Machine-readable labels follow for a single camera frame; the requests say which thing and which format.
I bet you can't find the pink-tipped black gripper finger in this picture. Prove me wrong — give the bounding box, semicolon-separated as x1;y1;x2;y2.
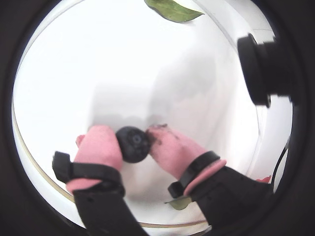
52;125;149;236

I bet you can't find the red collapsible silicone cup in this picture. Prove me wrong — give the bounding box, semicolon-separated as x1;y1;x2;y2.
255;175;273;184

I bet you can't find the black camera lens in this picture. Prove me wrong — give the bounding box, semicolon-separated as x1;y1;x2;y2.
236;33;295;109

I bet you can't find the black cable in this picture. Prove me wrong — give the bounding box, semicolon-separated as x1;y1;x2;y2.
271;139;290;187

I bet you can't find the dark blueberry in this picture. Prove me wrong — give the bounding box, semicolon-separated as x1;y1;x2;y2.
115;125;152;164

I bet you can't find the green leaf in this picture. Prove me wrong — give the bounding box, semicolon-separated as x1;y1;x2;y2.
164;196;193;211
144;0;205;24

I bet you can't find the stained pink-tipped gripper finger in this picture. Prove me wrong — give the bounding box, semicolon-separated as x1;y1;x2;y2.
147;124;274;226

